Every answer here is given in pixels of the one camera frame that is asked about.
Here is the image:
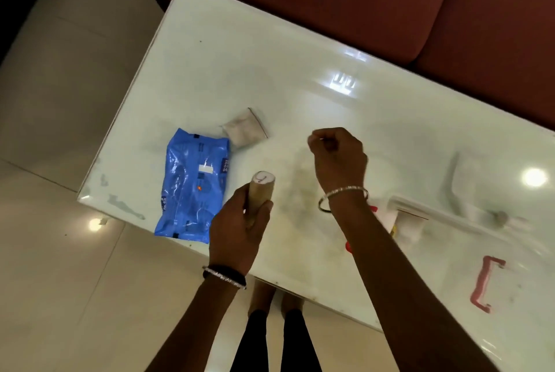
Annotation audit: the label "person's left hand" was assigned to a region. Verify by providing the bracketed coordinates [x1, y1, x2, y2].
[208, 187, 275, 278]

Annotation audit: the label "person's right hand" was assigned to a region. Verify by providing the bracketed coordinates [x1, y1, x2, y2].
[307, 127, 369, 196]

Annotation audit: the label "wooden rolling pin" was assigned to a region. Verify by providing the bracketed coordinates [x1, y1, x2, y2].
[245, 170, 276, 229]

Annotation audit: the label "person's right forearm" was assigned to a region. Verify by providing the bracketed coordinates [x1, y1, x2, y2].
[327, 189, 501, 372]

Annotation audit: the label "person's left forearm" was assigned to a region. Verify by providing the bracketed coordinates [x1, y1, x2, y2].
[145, 276, 247, 372]

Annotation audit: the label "silver bangle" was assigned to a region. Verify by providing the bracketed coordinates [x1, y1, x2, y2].
[318, 186, 369, 214]

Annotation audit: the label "small clear packet white powder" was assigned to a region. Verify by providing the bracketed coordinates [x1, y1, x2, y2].
[220, 108, 269, 146]

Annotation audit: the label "blue plastic packet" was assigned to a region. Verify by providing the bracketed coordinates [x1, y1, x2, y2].
[155, 127, 232, 244]

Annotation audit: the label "white carton box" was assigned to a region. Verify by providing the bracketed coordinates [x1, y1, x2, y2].
[382, 195, 431, 252]

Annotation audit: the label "person's legs in black trousers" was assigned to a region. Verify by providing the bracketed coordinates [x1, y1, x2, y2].
[230, 280, 323, 372]

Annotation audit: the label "white long plastic strip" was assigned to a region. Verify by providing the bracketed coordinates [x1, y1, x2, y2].
[389, 195, 530, 235]

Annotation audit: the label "black and silver bracelet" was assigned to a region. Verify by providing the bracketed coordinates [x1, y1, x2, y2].
[202, 265, 248, 290]

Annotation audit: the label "red bracket handle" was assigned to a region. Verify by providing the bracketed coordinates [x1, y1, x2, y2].
[470, 256, 506, 314]

